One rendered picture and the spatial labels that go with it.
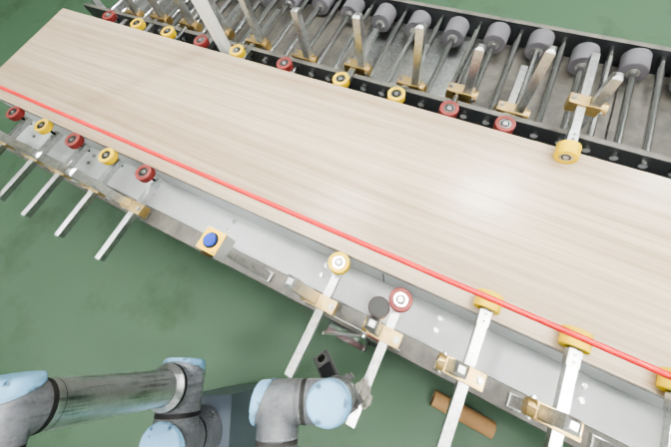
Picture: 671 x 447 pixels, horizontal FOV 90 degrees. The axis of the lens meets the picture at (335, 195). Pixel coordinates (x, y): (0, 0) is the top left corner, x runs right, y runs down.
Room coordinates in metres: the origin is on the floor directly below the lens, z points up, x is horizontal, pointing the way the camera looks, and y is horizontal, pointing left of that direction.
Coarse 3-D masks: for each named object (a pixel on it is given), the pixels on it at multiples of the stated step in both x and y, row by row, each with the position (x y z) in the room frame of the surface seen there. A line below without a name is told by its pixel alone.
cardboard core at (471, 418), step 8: (440, 392) -0.25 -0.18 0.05; (432, 400) -0.28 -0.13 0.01; (440, 400) -0.28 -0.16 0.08; (448, 400) -0.29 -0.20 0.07; (440, 408) -0.31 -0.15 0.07; (464, 408) -0.34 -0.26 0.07; (464, 416) -0.37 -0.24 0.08; (472, 416) -0.38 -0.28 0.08; (480, 416) -0.40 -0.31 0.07; (472, 424) -0.41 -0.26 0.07; (480, 424) -0.42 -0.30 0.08; (488, 424) -0.43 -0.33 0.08; (480, 432) -0.46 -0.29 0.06; (488, 432) -0.46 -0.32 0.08
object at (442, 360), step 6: (438, 354) -0.05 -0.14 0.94; (444, 354) -0.05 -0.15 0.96; (438, 360) -0.06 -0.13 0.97; (444, 360) -0.07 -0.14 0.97; (438, 366) -0.08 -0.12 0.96; (444, 366) -0.08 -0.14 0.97; (444, 372) -0.10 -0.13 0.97; (468, 372) -0.12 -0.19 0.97; (474, 372) -0.12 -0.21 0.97; (480, 372) -0.12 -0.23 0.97; (456, 378) -0.12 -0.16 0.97; (462, 378) -0.12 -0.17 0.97; (468, 378) -0.13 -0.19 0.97; (474, 378) -0.13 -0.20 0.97; (468, 384) -0.14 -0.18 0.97; (474, 384) -0.15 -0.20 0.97; (480, 390) -0.17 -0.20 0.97
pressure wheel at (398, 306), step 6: (396, 288) 0.18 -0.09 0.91; (402, 288) 0.17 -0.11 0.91; (390, 294) 0.17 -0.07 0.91; (396, 294) 0.16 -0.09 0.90; (402, 294) 0.15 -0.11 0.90; (408, 294) 0.15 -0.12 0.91; (390, 300) 0.15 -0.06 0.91; (396, 300) 0.14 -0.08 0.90; (402, 300) 0.14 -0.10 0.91; (408, 300) 0.13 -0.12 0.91; (390, 306) 0.13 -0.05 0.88; (396, 306) 0.12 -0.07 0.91; (402, 306) 0.12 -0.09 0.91; (408, 306) 0.11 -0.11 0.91
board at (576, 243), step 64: (64, 64) 1.98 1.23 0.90; (128, 64) 1.79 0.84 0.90; (192, 64) 1.61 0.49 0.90; (256, 64) 1.45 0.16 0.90; (64, 128) 1.50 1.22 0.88; (128, 128) 1.32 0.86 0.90; (192, 128) 1.19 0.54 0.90; (256, 128) 1.06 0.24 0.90; (320, 128) 0.94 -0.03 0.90; (384, 128) 0.82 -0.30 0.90; (448, 128) 0.72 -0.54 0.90; (256, 192) 0.73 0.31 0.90; (320, 192) 0.64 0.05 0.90; (384, 192) 0.54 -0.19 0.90; (448, 192) 0.45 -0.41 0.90; (512, 192) 0.37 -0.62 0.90; (576, 192) 0.29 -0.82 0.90; (640, 192) 0.22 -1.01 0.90; (384, 256) 0.30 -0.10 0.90; (448, 256) 0.22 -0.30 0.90; (512, 256) 0.15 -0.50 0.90; (576, 256) 0.09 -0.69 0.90; (640, 256) 0.02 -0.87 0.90; (512, 320) -0.03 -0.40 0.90; (576, 320) -0.09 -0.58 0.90; (640, 320) -0.14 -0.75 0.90; (640, 384) -0.29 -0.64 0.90
